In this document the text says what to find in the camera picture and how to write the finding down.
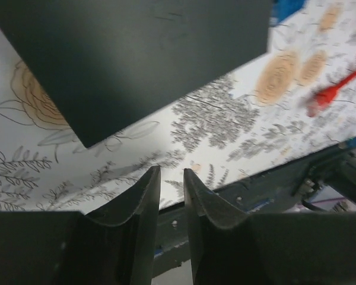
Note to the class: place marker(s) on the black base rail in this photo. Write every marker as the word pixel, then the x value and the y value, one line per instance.
pixel 270 191

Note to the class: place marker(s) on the black network switch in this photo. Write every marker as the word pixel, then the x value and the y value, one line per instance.
pixel 103 65

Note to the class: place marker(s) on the floral table mat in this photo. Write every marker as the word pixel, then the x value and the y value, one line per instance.
pixel 244 122

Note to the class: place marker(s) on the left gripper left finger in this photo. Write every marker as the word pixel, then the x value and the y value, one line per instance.
pixel 114 244

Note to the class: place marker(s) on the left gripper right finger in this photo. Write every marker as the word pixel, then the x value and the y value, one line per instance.
pixel 228 246

